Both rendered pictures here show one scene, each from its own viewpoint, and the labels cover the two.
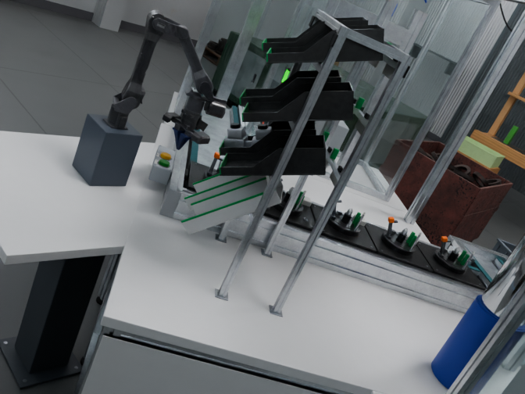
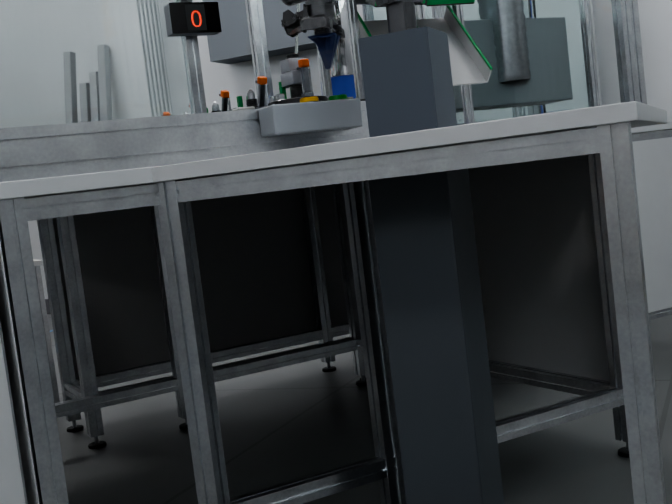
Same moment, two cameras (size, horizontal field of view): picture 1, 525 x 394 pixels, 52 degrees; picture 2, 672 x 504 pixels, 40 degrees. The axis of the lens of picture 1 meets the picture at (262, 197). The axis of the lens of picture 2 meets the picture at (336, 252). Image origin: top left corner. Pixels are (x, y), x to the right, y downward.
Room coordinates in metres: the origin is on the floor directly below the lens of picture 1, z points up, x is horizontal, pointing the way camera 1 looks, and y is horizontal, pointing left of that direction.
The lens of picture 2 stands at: (2.34, 2.31, 0.80)
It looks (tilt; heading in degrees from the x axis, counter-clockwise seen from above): 5 degrees down; 256
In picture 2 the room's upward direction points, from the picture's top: 7 degrees counter-clockwise
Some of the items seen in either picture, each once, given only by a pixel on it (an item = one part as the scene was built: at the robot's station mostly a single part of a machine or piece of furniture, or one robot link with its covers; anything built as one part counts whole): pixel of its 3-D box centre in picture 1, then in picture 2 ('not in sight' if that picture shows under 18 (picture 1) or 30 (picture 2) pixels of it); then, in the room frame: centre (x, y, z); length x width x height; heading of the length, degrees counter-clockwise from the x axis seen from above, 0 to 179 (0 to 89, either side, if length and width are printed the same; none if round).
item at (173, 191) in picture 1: (180, 155); (217, 135); (2.06, 0.37, 0.91); 0.89 x 0.06 x 0.11; 14
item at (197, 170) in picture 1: (219, 185); not in sight; (1.83, 0.16, 0.96); 0.24 x 0.24 x 0.02; 14
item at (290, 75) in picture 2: not in sight; (292, 70); (1.84, 0.15, 1.06); 0.08 x 0.04 x 0.07; 104
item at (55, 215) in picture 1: (104, 187); (423, 144); (1.67, 0.51, 0.84); 0.90 x 0.70 x 0.03; 142
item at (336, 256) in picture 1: (331, 237); not in sight; (1.95, -0.31, 0.91); 1.24 x 0.33 x 0.10; 104
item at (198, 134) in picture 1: (189, 120); (321, 15); (1.80, 0.34, 1.15); 0.19 x 0.06 x 0.08; 64
